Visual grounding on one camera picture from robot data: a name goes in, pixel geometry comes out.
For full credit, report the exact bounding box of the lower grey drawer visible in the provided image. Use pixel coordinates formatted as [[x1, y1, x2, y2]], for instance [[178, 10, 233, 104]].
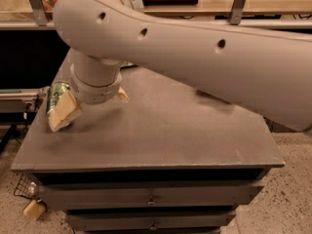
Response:
[[66, 211, 236, 231]]

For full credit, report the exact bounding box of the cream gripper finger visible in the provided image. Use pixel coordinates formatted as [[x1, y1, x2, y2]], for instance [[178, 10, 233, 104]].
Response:
[[48, 91, 83, 132], [114, 87, 130, 103]]

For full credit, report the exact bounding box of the black wire basket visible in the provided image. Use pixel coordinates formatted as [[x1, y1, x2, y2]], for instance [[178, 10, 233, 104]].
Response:
[[14, 174, 37, 200]]

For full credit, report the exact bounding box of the right metal bracket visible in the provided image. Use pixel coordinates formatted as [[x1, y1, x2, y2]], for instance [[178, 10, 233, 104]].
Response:
[[227, 0, 246, 25]]

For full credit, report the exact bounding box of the grey drawer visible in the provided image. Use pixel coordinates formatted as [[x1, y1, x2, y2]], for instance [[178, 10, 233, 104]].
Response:
[[66, 211, 236, 231], [36, 180, 263, 210]]

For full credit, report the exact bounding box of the metal rail shelf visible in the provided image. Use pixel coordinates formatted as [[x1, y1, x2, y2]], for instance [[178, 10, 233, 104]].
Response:
[[0, 19, 312, 30]]

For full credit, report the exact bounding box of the grey drawer cabinet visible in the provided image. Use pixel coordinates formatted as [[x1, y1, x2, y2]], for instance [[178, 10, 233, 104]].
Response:
[[12, 67, 284, 234]]

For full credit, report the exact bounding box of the green snack bag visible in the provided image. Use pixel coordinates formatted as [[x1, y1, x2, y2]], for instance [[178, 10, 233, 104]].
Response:
[[121, 61, 135, 68]]

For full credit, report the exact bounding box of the green soda can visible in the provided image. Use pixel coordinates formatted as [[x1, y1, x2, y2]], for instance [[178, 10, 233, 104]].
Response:
[[46, 81, 70, 113]]

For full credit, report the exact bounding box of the upper grey drawer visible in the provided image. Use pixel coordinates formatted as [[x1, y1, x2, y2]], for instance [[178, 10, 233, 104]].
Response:
[[36, 180, 263, 210]]

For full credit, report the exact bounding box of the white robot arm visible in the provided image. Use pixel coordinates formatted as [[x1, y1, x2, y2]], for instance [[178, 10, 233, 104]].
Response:
[[53, 0, 312, 132]]

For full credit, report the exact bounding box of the left metal bracket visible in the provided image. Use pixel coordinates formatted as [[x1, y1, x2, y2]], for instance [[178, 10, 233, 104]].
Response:
[[29, 0, 49, 26]]

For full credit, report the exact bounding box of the metal bracket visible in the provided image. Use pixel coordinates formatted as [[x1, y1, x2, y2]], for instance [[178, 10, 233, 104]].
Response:
[[227, 0, 246, 25], [29, 0, 49, 26]]

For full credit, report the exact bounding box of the cream foam block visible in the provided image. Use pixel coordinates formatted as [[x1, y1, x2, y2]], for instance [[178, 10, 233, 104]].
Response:
[[22, 200, 46, 220]]

